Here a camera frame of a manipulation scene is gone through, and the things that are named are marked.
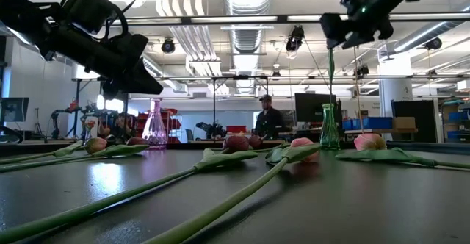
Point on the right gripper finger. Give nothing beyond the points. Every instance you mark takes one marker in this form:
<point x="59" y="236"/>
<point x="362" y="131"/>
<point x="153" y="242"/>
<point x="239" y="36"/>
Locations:
<point x="358" y="40"/>
<point x="333" y="29"/>

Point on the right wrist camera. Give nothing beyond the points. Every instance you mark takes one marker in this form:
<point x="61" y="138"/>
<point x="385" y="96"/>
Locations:
<point x="354" y="1"/>

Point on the black standing panel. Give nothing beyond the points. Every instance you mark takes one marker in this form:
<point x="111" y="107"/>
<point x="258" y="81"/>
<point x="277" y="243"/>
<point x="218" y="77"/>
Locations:
<point x="415" y="121"/>

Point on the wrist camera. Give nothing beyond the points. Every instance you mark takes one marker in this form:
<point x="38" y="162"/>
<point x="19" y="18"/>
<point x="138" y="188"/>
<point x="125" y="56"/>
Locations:
<point x="354" y="1"/>
<point x="88" y="10"/>

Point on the brown cardboard box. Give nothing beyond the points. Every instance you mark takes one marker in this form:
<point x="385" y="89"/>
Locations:
<point x="404" y="122"/>

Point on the small dark monitor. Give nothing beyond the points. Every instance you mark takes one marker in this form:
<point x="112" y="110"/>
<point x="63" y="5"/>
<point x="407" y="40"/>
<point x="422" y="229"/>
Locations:
<point x="14" y="109"/>

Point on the person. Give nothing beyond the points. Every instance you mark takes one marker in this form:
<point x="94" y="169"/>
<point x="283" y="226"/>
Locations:
<point x="269" y="121"/>

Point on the red storage shelf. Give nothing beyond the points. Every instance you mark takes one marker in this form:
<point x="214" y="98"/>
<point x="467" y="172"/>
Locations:
<point x="172" y="124"/>

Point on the large black monitor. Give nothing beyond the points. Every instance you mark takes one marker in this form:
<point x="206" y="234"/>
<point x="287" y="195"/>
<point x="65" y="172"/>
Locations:
<point x="312" y="107"/>

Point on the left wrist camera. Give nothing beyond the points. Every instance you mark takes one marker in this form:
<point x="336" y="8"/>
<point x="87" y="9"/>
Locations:
<point x="88" y="10"/>

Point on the white pillar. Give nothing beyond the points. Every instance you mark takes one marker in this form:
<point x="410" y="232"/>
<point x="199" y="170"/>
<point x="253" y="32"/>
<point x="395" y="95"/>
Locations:
<point x="394" y="89"/>

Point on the purple glass vase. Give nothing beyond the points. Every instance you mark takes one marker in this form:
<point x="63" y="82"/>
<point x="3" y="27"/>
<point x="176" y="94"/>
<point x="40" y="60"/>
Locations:
<point x="155" y="130"/>

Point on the black overhead frame bar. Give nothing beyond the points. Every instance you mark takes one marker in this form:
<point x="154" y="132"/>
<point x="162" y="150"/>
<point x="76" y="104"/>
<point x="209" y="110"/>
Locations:
<point x="257" y="18"/>

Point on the silver ventilation duct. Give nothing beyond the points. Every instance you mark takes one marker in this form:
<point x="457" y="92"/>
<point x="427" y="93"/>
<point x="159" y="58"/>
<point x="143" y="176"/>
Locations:
<point x="247" y="1"/>

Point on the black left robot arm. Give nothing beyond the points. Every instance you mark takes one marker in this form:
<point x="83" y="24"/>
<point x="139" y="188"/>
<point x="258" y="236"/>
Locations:
<point x="22" y="16"/>

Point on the black ceiling camera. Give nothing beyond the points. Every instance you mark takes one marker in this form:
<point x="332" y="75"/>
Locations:
<point x="433" y="43"/>
<point x="362" y="70"/>
<point x="168" y="46"/>
<point x="295" y="38"/>

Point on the green glass vase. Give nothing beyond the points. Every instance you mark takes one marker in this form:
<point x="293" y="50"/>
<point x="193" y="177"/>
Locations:
<point x="329" y="133"/>

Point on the background robot arm with red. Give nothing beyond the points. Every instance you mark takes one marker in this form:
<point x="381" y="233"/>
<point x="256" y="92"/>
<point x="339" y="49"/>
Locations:
<point x="56" y="119"/>

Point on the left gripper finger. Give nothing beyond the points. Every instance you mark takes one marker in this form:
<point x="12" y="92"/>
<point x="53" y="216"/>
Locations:
<point x="141" y="80"/>
<point x="111" y="89"/>

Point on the blue storage bins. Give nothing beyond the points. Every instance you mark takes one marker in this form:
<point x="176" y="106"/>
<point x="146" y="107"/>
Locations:
<point x="367" y="122"/>

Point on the black aluminium table frame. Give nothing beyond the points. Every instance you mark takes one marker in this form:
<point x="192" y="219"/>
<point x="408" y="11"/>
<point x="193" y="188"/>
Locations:
<point x="191" y="145"/>

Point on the black background robot arm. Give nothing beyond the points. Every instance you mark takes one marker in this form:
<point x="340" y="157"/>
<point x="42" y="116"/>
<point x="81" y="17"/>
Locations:
<point x="213" y="131"/>

